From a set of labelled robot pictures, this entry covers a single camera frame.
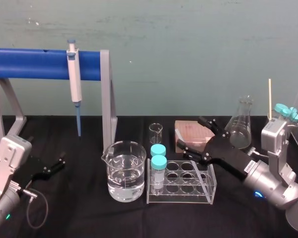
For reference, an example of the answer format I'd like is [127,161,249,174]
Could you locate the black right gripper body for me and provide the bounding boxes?
[200,130,261,179]

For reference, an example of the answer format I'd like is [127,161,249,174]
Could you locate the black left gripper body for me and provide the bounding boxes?
[21,154,55,189]

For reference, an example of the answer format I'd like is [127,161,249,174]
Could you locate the clear glass stirring rod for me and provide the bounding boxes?
[192,161,214,204]

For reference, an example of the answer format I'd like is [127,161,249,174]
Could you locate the pink pipette tip box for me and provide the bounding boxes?
[174,119,215,153]

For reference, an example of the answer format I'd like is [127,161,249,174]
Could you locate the glass conical flask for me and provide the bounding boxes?
[224,95,254,150]

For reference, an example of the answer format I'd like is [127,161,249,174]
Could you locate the clear tube teal cap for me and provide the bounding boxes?
[150,154,168,195]
[150,144,167,159]

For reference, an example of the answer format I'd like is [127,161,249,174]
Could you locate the clear acrylic tube rack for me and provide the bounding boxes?
[146,158,218,205]

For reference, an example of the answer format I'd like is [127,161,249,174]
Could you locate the small empty glass beaker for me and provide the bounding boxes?
[149,122,164,146]

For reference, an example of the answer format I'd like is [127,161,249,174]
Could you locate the black table cloth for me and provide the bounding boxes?
[0,115,298,238]

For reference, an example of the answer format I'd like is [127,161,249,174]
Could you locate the thin wooden stick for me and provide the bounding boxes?
[268,78,272,120]

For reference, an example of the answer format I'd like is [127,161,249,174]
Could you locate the large glass beaker with water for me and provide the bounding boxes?
[100,140,147,202]

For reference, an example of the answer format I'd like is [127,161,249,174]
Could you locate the white blue pipette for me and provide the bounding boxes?
[66,39,83,137]

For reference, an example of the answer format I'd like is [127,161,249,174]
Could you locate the grey pipette stand blue bar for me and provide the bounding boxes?
[0,46,118,150]

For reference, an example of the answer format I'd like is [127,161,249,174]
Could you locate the thin dark left gripper cable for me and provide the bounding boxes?
[20,187,49,229]

